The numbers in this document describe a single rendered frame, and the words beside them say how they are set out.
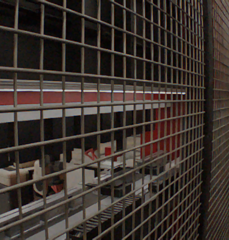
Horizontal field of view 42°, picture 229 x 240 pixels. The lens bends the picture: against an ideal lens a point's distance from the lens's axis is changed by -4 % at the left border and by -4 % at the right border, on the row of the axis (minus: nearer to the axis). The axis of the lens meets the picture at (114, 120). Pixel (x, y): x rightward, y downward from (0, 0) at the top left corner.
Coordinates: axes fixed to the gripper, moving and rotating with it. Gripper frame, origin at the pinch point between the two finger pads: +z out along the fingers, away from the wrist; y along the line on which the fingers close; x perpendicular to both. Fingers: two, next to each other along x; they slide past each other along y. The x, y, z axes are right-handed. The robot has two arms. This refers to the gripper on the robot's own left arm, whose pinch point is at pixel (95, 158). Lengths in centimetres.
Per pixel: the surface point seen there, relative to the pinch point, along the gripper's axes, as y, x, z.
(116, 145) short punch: -6.2, -21.8, 0.1
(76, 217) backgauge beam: -80, -35, 26
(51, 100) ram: -68, -38, -22
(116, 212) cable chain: -77, -51, 30
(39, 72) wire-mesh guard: -151, -101, 12
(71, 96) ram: -54, -39, -24
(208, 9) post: -102, -111, -3
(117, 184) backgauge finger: -48, -38, 21
